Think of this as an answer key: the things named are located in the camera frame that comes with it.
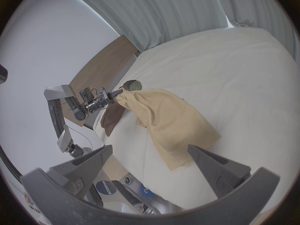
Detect bed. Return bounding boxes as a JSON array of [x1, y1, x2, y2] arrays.
[[62, 27, 300, 211]]

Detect black cable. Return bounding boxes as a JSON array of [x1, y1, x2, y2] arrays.
[[67, 125, 94, 148]]

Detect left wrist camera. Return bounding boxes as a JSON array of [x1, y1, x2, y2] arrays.
[[79, 87, 94, 102]]

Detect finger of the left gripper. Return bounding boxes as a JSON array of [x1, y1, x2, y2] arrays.
[[107, 88, 124, 103]]

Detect brown garment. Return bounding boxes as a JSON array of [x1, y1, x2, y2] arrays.
[[100, 102, 127, 137]]

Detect olive green garment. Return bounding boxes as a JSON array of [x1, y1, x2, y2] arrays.
[[122, 79, 143, 93]]

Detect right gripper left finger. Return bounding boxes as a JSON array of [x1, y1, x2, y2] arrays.
[[50, 145, 114, 199]]

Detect tan shorts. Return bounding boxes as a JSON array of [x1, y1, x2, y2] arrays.
[[114, 88, 222, 171]]

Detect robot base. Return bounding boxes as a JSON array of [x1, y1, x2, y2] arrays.
[[84, 170, 179, 216]]

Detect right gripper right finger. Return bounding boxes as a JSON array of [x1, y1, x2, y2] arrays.
[[187, 144, 252, 200]]

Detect blue-green curtain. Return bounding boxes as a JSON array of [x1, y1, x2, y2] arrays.
[[63, 0, 229, 53], [212, 0, 299, 63]]

